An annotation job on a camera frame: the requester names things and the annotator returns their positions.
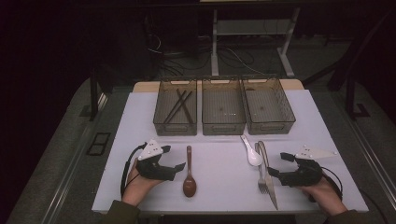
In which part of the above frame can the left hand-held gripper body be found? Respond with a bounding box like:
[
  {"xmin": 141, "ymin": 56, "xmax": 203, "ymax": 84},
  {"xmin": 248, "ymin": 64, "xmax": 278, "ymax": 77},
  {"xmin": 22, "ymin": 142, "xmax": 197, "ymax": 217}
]
[{"xmin": 135, "ymin": 138, "xmax": 177, "ymax": 182}]

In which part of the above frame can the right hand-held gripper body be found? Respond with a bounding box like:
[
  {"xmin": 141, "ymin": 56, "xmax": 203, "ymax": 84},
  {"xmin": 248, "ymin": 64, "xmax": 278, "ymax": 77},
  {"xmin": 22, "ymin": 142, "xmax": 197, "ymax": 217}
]
[{"xmin": 278, "ymin": 144, "xmax": 338, "ymax": 188}]

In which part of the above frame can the metal table knife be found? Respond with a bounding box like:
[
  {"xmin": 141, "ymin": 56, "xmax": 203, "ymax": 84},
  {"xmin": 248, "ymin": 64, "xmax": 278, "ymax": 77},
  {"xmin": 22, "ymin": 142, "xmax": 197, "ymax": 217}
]
[{"xmin": 258, "ymin": 140, "xmax": 279, "ymax": 211}]

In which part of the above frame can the metal fork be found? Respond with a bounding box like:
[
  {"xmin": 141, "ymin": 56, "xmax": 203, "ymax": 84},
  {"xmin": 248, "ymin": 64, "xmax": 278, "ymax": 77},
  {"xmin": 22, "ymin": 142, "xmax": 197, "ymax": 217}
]
[{"xmin": 255, "ymin": 142, "xmax": 269, "ymax": 195}]

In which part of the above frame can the brown wooden spoon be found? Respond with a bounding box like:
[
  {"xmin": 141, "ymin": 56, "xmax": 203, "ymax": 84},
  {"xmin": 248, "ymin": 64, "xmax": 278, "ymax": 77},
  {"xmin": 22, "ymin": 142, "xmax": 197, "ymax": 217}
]
[{"xmin": 182, "ymin": 145, "xmax": 198, "ymax": 199}]

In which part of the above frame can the white ceramic spoon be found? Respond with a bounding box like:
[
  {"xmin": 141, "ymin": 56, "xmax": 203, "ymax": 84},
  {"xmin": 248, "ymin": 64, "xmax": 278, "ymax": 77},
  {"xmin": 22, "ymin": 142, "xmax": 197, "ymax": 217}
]
[{"xmin": 240, "ymin": 134, "xmax": 263, "ymax": 167}]

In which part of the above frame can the transparent grey storage bin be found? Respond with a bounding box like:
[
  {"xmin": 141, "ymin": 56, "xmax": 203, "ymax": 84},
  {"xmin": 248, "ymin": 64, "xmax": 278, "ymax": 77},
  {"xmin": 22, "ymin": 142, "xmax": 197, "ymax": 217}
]
[
  {"xmin": 241, "ymin": 77, "xmax": 297, "ymax": 135},
  {"xmin": 201, "ymin": 77, "xmax": 247, "ymax": 136},
  {"xmin": 152, "ymin": 78, "xmax": 199, "ymax": 137}
]

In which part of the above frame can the person's left hand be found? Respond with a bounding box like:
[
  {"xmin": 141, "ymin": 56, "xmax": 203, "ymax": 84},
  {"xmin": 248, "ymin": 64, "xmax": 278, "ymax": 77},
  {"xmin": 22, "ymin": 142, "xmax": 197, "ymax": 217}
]
[{"xmin": 121, "ymin": 158, "xmax": 163, "ymax": 207}]

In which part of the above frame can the person's right hand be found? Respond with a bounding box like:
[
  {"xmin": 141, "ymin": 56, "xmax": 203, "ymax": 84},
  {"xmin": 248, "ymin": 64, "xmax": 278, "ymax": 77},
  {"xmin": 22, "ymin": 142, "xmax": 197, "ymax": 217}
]
[{"xmin": 300, "ymin": 176, "xmax": 348, "ymax": 217}]

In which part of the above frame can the black metal stand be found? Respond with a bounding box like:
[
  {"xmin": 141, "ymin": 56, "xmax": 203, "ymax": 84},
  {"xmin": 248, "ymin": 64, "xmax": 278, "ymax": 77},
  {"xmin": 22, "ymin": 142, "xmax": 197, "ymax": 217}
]
[{"xmin": 344, "ymin": 74, "xmax": 372, "ymax": 120}]

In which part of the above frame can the white metal stand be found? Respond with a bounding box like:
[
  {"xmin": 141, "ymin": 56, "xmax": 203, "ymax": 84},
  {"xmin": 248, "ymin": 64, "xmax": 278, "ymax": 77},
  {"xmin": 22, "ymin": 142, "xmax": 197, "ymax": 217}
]
[{"xmin": 210, "ymin": 7, "xmax": 302, "ymax": 78}]

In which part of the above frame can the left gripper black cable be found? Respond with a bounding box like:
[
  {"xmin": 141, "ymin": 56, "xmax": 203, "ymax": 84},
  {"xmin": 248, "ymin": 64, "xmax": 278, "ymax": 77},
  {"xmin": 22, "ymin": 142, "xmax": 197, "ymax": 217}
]
[{"xmin": 120, "ymin": 142, "xmax": 148, "ymax": 197}]

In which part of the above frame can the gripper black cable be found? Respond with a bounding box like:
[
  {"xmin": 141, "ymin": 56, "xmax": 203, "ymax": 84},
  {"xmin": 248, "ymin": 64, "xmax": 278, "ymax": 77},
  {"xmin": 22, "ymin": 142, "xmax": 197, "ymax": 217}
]
[
  {"xmin": 321, "ymin": 166, "xmax": 344, "ymax": 200},
  {"xmin": 120, "ymin": 142, "xmax": 148, "ymax": 197}
]

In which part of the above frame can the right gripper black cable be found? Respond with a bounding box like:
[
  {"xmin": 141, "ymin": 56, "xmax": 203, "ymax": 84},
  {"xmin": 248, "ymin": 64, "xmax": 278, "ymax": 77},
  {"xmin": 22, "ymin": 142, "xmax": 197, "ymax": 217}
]
[{"xmin": 321, "ymin": 166, "xmax": 344, "ymax": 200}]

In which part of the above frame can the black rectangular floor frame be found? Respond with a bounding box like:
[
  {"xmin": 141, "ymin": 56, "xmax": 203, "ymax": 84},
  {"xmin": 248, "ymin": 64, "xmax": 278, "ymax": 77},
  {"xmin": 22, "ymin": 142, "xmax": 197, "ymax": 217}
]
[{"xmin": 86, "ymin": 132, "xmax": 111, "ymax": 157}]

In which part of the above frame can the aluminium floor rail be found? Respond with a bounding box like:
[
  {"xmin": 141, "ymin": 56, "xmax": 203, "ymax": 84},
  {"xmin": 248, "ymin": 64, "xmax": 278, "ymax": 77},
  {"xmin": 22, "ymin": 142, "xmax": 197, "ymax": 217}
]
[
  {"xmin": 337, "ymin": 101, "xmax": 396, "ymax": 202},
  {"xmin": 41, "ymin": 92, "xmax": 108, "ymax": 224}
]

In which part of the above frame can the black floor cable bundle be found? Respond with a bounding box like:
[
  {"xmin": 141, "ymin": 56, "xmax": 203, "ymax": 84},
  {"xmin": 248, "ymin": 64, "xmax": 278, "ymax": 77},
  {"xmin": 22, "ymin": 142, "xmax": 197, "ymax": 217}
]
[{"xmin": 146, "ymin": 31, "xmax": 265, "ymax": 77}]

